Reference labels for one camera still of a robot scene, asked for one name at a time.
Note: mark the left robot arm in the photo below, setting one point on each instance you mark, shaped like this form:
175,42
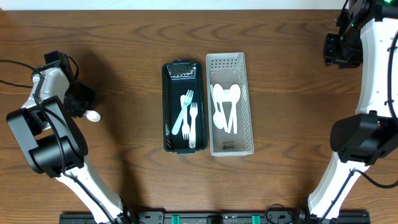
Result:
52,143

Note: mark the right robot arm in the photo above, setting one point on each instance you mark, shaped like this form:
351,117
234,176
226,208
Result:
367,38

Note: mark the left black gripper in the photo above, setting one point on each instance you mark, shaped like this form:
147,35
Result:
80,101

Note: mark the white plastic spoon horizontal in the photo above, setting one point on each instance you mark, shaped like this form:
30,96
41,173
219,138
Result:
217,114

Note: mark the black plastic basket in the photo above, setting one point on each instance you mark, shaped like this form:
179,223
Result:
177,78

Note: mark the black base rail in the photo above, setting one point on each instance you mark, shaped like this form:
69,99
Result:
271,216

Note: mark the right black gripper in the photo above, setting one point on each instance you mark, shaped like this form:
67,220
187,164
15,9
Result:
333,50

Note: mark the clear plastic basket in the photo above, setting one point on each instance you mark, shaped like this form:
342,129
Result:
228,69

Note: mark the white plastic fork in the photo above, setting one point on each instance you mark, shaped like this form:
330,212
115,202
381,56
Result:
193,114
185,126
187,101

